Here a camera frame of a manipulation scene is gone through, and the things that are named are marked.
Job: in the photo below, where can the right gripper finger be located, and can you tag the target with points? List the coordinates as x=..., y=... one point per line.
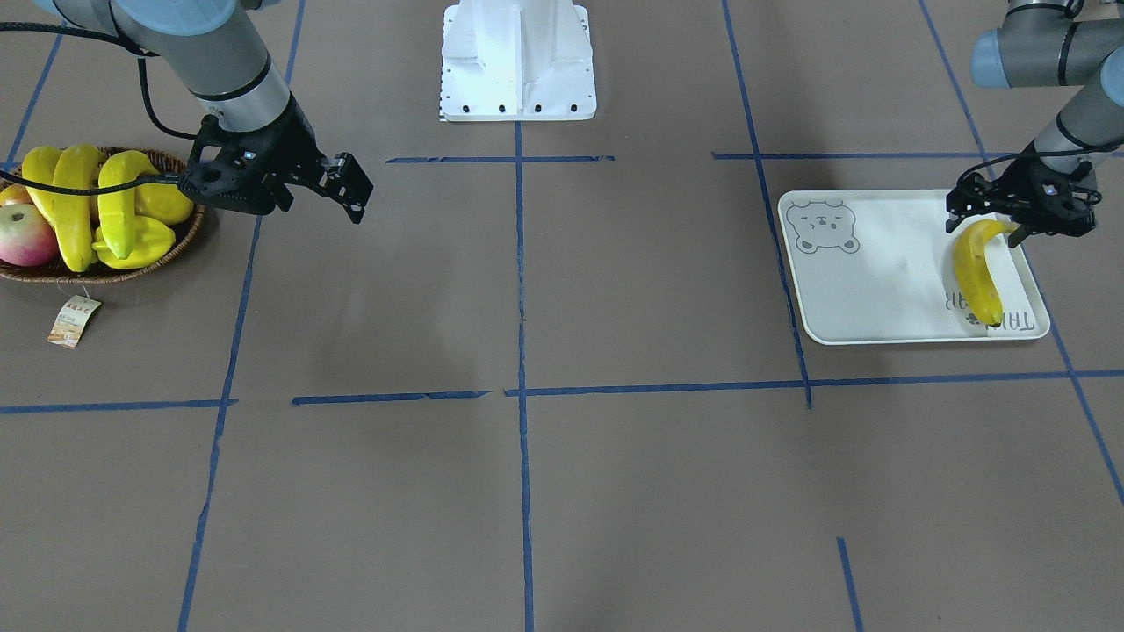
x=281, y=196
x=345, y=182

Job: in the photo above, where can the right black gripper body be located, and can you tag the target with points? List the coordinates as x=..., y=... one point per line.
x=291, y=151

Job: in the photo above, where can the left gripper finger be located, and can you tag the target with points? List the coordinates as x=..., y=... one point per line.
x=1016, y=237
x=955, y=217

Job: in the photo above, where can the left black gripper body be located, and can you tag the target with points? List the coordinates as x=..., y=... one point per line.
x=1019, y=175

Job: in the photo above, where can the yellow banana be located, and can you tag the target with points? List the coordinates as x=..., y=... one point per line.
x=75, y=170
x=38, y=167
x=970, y=265
x=116, y=210

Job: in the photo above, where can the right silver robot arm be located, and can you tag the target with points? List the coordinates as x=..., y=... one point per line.
x=212, y=46

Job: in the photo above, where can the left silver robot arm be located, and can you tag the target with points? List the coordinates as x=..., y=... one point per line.
x=1042, y=43

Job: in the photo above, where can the brown wicker basket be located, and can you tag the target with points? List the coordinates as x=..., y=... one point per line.
x=98, y=273

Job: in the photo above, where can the basket paper tag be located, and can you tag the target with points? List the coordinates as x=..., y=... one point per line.
x=70, y=323

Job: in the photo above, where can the yellow lemon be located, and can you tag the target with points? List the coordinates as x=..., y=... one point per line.
x=163, y=202

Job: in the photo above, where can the white bear tray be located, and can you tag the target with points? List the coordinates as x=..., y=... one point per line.
x=876, y=267

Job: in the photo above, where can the yellow bell pepper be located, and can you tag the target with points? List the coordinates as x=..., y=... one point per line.
x=132, y=243

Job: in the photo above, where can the red yellow apple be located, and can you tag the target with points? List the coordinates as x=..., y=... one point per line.
x=27, y=240

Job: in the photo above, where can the orange yellow mango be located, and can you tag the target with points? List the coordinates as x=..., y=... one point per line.
x=15, y=194

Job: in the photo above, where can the white camera stand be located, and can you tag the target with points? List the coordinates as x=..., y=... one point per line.
x=517, y=61

